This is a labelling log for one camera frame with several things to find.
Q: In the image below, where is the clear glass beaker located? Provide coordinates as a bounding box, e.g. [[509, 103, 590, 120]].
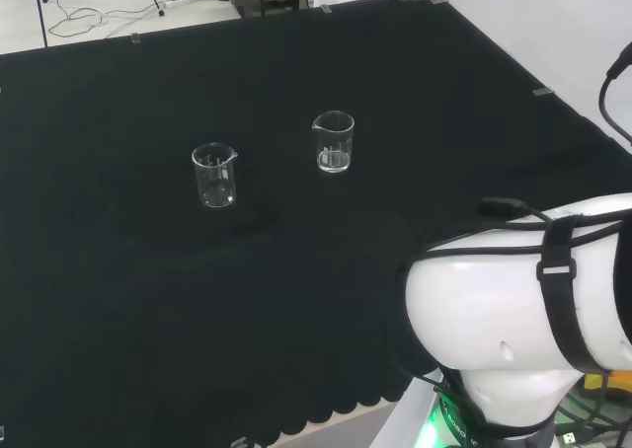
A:
[[191, 142, 240, 209], [310, 111, 356, 175]]

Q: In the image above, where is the black cloth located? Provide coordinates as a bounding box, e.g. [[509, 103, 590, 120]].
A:
[[0, 0, 632, 448]]

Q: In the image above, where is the white base platform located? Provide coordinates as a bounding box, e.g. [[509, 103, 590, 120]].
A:
[[367, 376, 448, 448]]

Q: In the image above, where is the yellow stop button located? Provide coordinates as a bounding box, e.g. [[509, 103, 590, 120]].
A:
[[585, 368, 632, 406]]

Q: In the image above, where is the grey floor cable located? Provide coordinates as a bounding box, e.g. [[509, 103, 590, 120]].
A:
[[48, 0, 167, 39]]

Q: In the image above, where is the black cable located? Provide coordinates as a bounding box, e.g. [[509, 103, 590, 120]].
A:
[[598, 40, 632, 146]]

